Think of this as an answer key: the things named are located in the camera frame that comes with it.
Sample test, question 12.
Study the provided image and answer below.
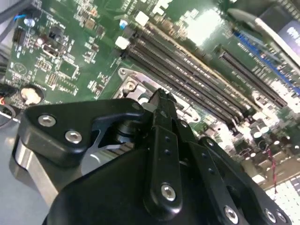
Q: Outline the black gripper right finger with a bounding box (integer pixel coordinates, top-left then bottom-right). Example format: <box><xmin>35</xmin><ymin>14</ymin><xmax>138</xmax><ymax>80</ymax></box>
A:
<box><xmin>165</xmin><ymin>92</ymin><xmax>293</xmax><ymax>225</ymax></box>

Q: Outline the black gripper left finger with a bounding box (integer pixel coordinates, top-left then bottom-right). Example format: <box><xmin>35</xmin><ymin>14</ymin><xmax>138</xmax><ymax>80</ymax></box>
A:
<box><xmin>18</xmin><ymin>88</ymin><xmax>183</xmax><ymax>215</ymax></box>

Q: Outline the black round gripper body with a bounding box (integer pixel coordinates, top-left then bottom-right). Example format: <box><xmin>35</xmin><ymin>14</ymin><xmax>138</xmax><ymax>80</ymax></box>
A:
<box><xmin>42</xmin><ymin>147</ymin><xmax>220</xmax><ymax>225</ymax></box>

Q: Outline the silver CPU socket cover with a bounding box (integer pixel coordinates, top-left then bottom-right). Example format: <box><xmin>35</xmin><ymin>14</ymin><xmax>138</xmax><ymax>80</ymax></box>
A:
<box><xmin>126</xmin><ymin>77</ymin><xmax>201</xmax><ymax>124</ymax></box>

